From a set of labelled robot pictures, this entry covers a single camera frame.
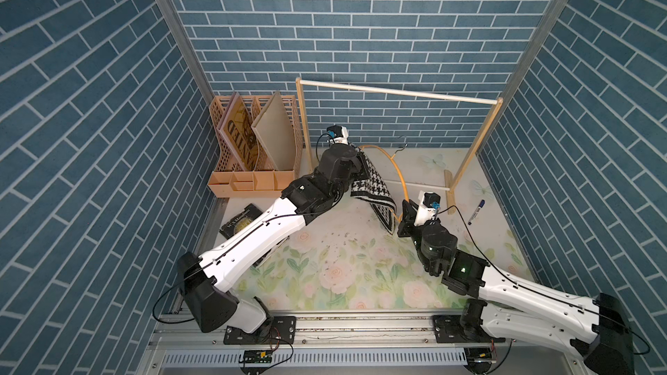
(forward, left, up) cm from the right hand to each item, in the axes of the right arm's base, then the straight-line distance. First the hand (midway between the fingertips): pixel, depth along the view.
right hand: (408, 203), depth 73 cm
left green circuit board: (-37, +40, -27) cm, 61 cm away
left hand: (+7, +11, +11) cm, 17 cm away
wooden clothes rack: (+30, -25, -25) cm, 46 cm away
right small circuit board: (-32, -22, -26) cm, 46 cm away
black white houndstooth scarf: (+1, +10, +5) cm, 11 cm away
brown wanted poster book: (+29, +61, 0) cm, 68 cm away
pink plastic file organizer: (+15, +64, -15) cm, 67 cm away
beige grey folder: (+36, +49, -5) cm, 61 cm away
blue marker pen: (+18, -35, -25) cm, 46 cm away
